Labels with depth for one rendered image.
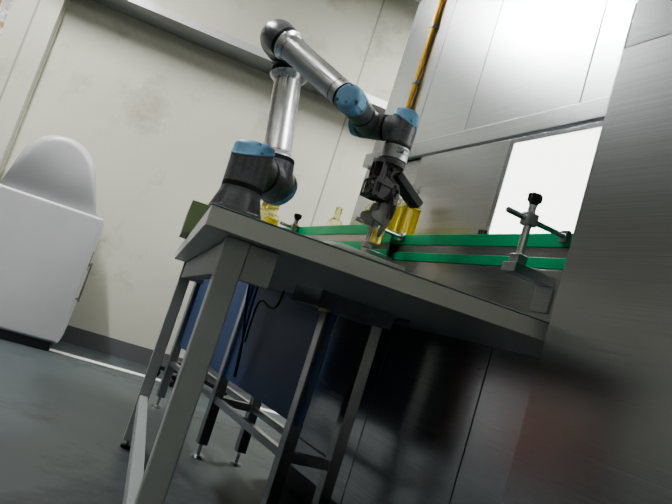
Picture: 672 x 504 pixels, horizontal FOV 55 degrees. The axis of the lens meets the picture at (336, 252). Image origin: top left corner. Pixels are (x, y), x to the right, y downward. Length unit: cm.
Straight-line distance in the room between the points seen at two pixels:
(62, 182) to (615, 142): 369
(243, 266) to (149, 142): 412
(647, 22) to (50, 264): 370
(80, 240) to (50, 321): 53
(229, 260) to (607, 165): 64
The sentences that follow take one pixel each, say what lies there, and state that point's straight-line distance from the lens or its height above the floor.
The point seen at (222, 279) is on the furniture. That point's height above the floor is 65.
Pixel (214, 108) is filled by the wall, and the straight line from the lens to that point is 521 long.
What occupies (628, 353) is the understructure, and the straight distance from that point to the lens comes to 101.
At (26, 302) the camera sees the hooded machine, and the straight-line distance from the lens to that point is 436.
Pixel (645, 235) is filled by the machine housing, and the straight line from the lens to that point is 106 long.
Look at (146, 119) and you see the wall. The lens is 517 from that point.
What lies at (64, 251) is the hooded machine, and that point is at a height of 61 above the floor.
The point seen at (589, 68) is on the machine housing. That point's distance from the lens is 195.
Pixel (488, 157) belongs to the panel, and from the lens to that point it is 203.
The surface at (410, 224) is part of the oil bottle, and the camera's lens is 200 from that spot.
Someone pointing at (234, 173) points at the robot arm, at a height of 95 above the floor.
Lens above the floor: 61
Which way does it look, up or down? 7 degrees up
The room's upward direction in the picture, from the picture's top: 18 degrees clockwise
